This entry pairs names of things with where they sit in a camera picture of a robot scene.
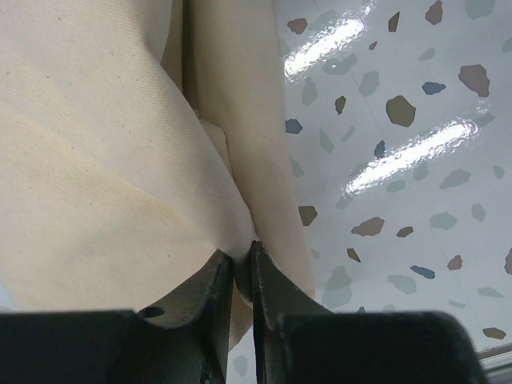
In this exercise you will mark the beige cloth drape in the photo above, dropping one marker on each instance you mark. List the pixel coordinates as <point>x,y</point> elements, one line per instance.
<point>137,138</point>

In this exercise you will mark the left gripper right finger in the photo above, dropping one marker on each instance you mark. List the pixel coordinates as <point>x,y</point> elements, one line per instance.
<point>297,340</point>

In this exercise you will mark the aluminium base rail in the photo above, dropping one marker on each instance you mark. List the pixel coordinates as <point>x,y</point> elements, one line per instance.
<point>496,364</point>

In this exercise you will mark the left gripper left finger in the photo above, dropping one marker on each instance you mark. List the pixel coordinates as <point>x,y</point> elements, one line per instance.
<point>181,338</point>

